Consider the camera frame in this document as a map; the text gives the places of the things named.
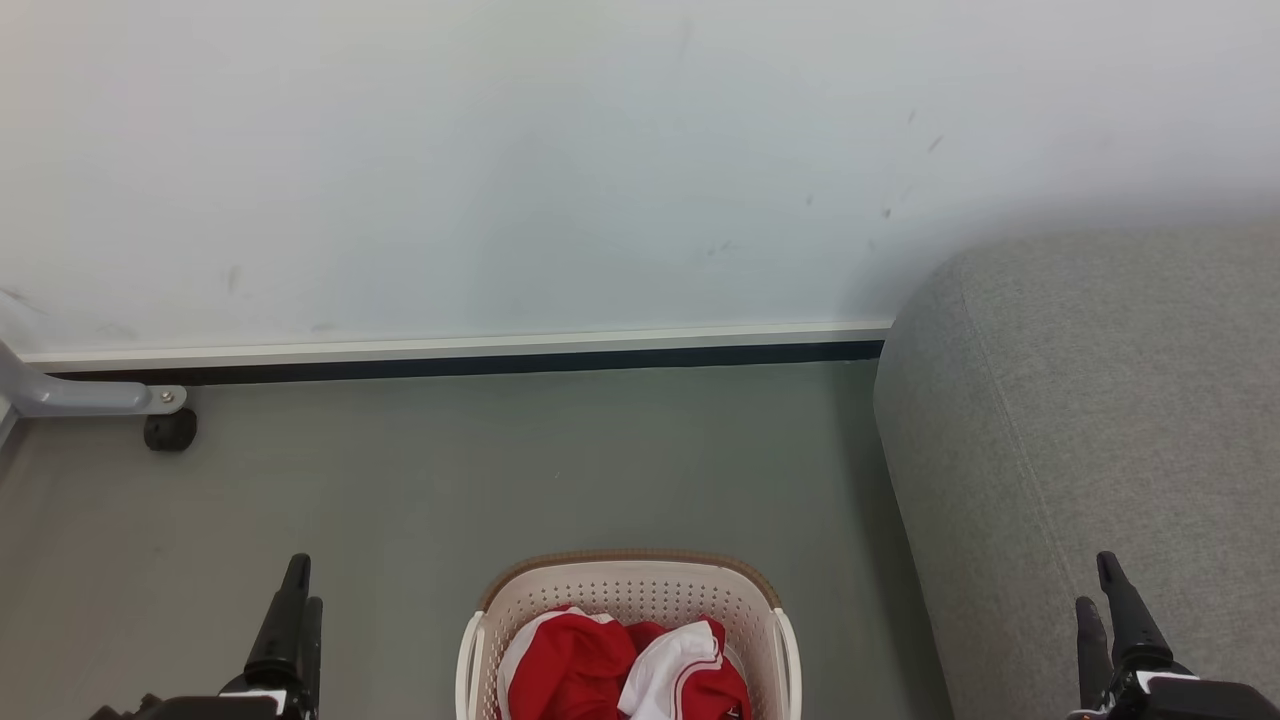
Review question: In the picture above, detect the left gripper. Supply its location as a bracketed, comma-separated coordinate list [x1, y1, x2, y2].
[90, 553, 323, 720]

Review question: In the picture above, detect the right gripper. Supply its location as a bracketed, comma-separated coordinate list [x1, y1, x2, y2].
[1065, 550, 1280, 720]

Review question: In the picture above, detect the red garment with white cuff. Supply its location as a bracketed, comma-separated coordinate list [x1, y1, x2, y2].
[497, 605, 666, 720]

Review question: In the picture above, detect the red and white striped garment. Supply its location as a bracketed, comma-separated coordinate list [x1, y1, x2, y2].
[618, 616, 752, 720]

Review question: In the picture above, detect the grey fabric sofa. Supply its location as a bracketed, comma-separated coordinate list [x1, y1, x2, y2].
[873, 222, 1280, 720]

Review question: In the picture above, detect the black caster wheel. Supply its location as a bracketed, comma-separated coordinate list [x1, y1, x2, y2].
[143, 408, 198, 453]

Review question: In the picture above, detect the white and dark baseboard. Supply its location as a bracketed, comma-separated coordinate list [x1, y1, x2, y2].
[20, 321, 893, 387]

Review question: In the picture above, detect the grey metal stand leg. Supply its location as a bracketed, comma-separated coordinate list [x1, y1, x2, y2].
[0, 340, 189, 419]

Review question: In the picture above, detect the white perforated laundry basket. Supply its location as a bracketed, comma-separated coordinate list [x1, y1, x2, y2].
[455, 548, 803, 720]

